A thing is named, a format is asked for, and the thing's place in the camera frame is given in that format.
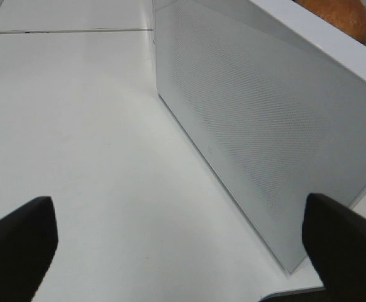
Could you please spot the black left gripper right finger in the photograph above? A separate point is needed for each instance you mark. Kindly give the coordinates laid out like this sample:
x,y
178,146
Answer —
x,y
334,238

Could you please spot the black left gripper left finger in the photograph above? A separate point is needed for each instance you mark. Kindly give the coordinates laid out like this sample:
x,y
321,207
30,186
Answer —
x,y
28,242

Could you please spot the white microwave door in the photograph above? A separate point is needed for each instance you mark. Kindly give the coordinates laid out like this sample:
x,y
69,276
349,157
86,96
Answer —
x,y
275,100

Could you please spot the toy burger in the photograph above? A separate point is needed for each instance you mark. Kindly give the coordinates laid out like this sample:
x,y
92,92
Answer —
x,y
349,16

